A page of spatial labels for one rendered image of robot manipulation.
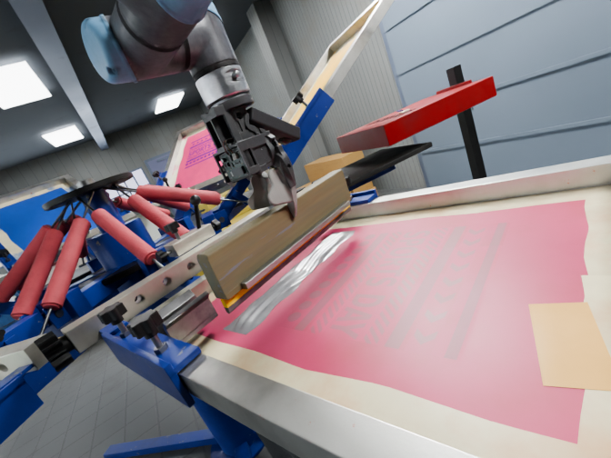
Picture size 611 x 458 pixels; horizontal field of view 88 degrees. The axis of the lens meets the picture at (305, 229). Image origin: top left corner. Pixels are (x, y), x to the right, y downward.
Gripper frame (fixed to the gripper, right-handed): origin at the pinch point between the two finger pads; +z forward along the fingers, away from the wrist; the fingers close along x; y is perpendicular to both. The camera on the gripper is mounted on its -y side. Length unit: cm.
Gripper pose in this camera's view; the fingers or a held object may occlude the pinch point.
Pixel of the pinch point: (287, 209)
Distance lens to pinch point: 58.1
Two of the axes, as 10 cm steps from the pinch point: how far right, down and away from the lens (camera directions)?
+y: -5.9, 4.6, -6.7
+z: 3.8, 8.8, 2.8
